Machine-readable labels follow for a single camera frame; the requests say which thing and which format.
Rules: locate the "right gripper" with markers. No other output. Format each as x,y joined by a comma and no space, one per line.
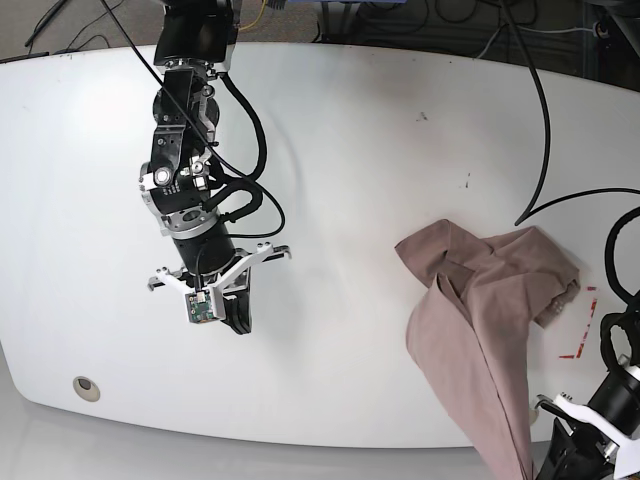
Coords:
223,294

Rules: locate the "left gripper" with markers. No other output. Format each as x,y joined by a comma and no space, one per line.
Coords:
593,448

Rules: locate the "mauve t-shirt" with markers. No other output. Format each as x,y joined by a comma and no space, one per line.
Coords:
469,332

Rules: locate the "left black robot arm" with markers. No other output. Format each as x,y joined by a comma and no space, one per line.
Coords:
617,397

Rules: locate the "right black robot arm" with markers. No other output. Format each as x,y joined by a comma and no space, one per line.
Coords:
185,183

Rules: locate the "red tape rectangle marking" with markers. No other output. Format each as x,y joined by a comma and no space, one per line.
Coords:
582,315

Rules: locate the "left table grommet hole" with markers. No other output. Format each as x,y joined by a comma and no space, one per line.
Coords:
86,389

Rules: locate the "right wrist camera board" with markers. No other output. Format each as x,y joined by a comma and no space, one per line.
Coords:
199,307

